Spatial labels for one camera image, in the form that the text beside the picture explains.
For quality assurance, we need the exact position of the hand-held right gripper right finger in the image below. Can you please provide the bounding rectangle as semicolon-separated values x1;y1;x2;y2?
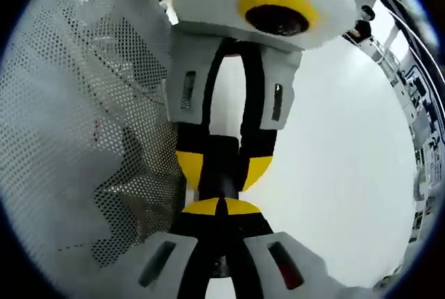
222;197;375;299

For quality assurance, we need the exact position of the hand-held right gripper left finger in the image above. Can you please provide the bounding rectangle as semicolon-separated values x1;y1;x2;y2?
92;197;220;299

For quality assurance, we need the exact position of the black remote control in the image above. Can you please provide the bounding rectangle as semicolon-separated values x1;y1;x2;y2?
200;134;244;278

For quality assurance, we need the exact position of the white display shelving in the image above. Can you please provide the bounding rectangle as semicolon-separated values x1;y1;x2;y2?
392;62;445;188

